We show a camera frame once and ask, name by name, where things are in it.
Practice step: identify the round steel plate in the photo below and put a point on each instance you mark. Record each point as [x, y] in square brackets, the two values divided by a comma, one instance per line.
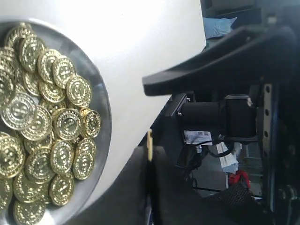
[100, 102]

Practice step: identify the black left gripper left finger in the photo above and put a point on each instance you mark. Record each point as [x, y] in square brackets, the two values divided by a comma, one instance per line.
[159, 184]

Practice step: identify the gold coin edge-on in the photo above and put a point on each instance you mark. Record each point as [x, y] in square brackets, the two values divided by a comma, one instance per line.
[150, 145]

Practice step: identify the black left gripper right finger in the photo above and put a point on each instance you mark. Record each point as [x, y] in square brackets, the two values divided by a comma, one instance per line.
[247, 55]

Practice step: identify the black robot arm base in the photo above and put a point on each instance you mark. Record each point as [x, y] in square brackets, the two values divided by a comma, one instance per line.
[212, 128]

